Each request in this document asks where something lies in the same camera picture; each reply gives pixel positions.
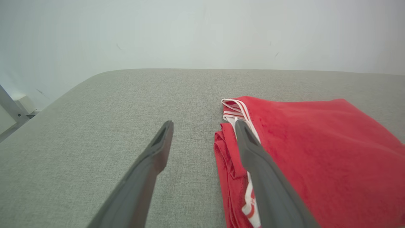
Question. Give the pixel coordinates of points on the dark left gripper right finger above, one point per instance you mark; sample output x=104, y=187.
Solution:
x=269, y=190

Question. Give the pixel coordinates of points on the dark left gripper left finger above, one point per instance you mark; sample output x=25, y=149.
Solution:
x=139, y=183

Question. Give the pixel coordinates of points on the red jersey with white sleeves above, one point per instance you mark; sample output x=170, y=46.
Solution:
x=316, y=152

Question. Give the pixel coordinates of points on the white wall box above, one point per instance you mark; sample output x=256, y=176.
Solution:
x=27, y=104

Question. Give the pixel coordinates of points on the grey metal frame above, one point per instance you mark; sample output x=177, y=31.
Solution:
x=11, y=106

